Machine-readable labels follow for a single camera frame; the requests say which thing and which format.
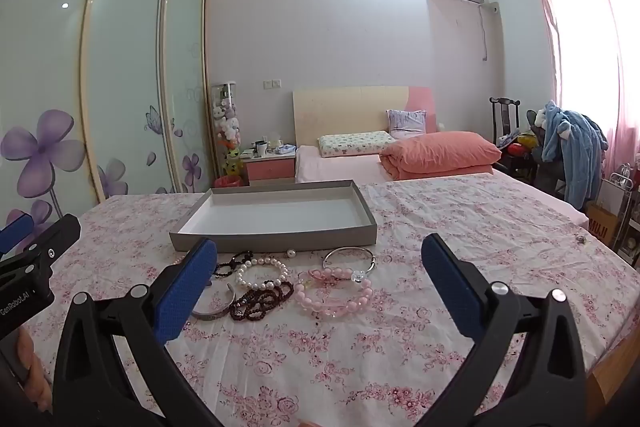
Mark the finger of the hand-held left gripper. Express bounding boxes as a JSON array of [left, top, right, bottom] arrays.
[[0, 214, 82, 280], [0, 214, 34, 254]]

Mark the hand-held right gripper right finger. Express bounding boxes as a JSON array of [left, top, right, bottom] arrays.
[[415, 234, 588, 427]]

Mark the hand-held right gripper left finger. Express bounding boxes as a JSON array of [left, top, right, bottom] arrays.
[[52, 237, 226, 427]]

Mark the silver cuff bracelet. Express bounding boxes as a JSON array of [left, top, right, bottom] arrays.
[[190, 284, 237, 320]]

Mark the black bead bracelet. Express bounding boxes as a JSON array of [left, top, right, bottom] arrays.
[[212, 251, 253, 279]]

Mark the dark red bead bracelet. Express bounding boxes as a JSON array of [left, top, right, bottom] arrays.
[[321, 246, 377, 277], [229, 279, 295, 322]]

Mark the white pearl bracelet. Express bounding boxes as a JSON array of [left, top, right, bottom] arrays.
[[235, 257, 292, 292]]

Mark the grey shallow tray box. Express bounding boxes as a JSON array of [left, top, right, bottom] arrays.
[[169, 179, 378, 254]]

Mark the translucent pink bead bracelet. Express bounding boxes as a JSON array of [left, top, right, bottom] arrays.
[[298, 266, 373, 290]]

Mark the person's left hand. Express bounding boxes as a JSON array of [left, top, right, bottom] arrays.
[[14, 329, 54, 414]]

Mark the pink floral cloth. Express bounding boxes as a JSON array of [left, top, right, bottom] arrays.
[[30, 172, 636, 427]]

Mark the orange pillow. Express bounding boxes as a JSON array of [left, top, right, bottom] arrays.
[[378, 131, 503, 181]]

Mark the pink nightstand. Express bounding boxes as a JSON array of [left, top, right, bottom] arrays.
[[242, 152, 297, 186]]

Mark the plush toy display column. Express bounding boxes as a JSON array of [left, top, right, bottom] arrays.
[[210, 81, 243, 180]]

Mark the pink bed mattress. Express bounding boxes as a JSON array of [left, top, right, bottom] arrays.
[[294, 144, 506, 185]]

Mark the lilac pillow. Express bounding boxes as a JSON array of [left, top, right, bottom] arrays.
[[386, 109, 428, 140]]

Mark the cream patterned pillow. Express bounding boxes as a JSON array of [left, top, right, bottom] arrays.
[[317, 132, 396, 158]]

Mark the dark wooden chair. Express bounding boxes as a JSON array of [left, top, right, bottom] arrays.
[[489, 97, 523, 168]]

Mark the blue plush clothing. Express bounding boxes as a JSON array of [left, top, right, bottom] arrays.
[[537, 101, 608, 210]]

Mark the sliding wardrobe with purple flowers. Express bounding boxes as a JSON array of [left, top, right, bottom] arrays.
[[0, 0, 211, 253]]

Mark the cream and pink headboard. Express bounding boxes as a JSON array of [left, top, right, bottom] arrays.
[[292, 86, 436, 148]]

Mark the air conditioner pipe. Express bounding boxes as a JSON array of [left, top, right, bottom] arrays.
[[477, 2, 501, 62]]

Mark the pink curtain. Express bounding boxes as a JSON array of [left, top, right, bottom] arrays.
[[530, 0, 640, 168]]

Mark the white wire rack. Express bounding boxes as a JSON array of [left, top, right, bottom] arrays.
[[607, 164, 640, 268]]

